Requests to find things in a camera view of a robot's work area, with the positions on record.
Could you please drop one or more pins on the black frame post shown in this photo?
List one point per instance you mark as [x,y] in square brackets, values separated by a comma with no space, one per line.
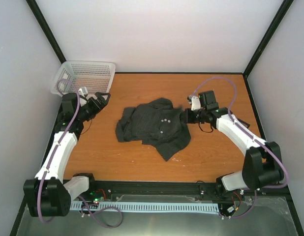
[277,19]
[36,11]

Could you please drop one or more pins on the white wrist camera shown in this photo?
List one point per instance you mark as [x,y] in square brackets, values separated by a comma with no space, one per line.
[194,101]
[83,92]

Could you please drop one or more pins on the black right frame post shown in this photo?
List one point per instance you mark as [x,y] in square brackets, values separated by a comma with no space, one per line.
[277,19]

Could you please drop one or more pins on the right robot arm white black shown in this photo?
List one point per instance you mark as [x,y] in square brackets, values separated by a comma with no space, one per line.
[262,165]

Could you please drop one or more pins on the dark grey pinstriped shirt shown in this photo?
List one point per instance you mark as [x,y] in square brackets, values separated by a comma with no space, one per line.
[158,124]

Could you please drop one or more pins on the black left frame post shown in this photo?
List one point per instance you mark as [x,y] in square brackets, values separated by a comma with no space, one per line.
[36,11]

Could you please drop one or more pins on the small black square holder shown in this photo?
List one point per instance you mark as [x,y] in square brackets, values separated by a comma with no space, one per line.
[247,125]

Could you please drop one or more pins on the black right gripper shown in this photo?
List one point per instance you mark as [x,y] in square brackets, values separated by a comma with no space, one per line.
[187,119]

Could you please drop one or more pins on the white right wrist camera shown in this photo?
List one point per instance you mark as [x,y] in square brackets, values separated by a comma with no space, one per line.
[194,101]

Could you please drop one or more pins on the light blue slotted cable duct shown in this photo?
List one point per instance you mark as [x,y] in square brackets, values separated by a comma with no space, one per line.
[144,207]

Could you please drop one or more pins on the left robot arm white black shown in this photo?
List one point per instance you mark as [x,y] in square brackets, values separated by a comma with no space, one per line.
[47,195]

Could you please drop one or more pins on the white perforated plastic basket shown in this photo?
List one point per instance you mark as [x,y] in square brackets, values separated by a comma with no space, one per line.
[95,76]

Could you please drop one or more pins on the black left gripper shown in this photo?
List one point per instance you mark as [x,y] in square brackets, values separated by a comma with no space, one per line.
[97,106]

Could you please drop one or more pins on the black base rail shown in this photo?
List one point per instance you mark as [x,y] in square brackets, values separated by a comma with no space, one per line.
[112,189]

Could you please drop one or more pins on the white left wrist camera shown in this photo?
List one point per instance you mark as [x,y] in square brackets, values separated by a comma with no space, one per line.
[83,92]

